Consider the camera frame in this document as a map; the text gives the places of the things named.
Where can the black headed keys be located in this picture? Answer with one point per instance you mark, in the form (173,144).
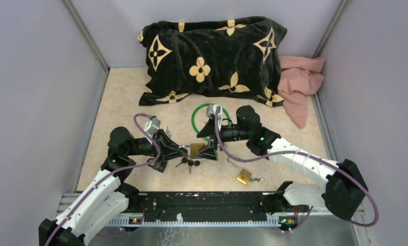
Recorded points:
(193,163)

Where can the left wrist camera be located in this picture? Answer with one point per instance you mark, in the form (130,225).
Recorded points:
(152,126)

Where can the black floral plush blanket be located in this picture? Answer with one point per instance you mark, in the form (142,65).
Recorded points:
(235,58)

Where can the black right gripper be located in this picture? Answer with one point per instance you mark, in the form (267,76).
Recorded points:
(210,129)

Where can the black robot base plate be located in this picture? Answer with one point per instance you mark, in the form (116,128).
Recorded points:
(209,209)

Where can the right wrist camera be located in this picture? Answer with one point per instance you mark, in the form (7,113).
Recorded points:
(214,110)

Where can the silver padlock keys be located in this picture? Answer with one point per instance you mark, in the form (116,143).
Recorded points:
(168,130)

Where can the keys of padlock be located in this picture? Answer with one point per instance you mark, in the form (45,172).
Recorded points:
(256,180)

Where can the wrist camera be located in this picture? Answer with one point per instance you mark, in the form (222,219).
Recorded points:
(152,126)
(214,110)

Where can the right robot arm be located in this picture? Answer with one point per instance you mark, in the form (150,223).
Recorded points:
(337,186)

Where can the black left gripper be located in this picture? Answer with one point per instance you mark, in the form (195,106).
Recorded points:
(169,149)

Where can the brass padlock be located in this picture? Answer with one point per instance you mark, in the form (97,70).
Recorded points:
(244,175)
(193,148)

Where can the pink cloth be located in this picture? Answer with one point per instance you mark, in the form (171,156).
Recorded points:
(300,77)

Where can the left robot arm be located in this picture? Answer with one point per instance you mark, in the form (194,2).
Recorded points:
(108,195)

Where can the black u-lock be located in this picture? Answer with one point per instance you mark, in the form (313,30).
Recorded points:
(158,165)

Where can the single black headed key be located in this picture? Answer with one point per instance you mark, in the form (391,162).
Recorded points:
(183,160)

